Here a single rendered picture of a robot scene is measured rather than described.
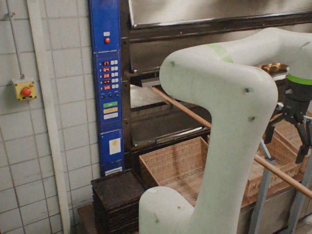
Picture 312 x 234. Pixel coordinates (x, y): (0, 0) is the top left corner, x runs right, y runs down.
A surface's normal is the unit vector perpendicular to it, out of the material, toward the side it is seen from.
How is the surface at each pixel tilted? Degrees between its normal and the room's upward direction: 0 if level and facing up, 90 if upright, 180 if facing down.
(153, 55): 70
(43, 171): 90
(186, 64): 43
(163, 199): 3
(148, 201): 17
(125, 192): 0
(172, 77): 80
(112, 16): 90
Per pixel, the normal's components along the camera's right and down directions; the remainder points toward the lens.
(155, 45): 0.48, 0.07
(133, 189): 0.02, -0.89
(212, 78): -0.61, -0.29
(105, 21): 0.50, 0.40
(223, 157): -0.55, 0.28
